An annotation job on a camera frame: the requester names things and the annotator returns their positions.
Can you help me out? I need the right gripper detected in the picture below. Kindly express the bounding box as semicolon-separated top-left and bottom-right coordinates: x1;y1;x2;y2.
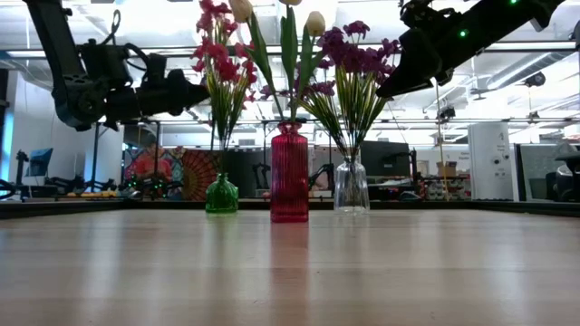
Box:
374;0;468;99

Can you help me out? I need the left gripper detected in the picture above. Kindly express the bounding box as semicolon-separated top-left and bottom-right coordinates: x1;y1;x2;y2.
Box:
133;53;211;118

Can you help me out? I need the cream artificial tulip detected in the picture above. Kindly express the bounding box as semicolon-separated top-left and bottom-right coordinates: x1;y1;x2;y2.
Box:
227;0;286;124
293;10;328;123
278;0;305;123

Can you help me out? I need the green glass vase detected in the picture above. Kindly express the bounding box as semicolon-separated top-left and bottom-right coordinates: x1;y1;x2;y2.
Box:
204;171;240;215

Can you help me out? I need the red ribbed glass vase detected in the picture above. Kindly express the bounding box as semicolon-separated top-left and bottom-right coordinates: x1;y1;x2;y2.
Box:
270;120;310;224

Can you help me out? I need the clear ribbed glass vase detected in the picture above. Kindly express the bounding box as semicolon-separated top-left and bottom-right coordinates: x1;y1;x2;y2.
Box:
333;156;371;214

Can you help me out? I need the multicolour patterned tapestry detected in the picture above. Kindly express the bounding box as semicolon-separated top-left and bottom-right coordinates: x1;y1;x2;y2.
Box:
122;145;185;200

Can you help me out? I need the orange mandala tapestry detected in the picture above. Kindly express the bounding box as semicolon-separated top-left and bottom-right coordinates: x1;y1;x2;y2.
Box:
180;149;223;202

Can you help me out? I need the person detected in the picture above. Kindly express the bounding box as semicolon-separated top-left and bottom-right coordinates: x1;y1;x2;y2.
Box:
133;134;174;183

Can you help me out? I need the black computer monitor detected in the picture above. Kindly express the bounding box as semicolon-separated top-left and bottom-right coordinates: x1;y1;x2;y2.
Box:
360;139;412;178

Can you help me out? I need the cardboard box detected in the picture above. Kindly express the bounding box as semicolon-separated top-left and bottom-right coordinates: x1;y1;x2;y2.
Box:
437;160;459;178

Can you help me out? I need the white cylindrical air purifier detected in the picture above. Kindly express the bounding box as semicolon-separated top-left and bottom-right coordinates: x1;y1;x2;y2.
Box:
468;121;516;201

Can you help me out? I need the grey partition panel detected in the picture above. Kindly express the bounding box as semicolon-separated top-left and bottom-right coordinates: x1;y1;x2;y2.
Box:
518;143;567;203

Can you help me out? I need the small tilted monitor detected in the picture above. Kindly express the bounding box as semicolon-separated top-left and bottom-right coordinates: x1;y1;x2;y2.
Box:
26;147;54;177

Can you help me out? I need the tan hanging cord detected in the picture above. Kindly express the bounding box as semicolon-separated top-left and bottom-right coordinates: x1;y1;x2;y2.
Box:
433;83;450;200

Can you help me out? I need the black rail with strip lights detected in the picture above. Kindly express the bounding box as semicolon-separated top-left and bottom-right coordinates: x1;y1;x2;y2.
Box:
0;40;580;60

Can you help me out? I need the black aluminium table frame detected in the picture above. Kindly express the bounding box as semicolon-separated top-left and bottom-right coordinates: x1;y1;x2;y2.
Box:
0;197;580;218

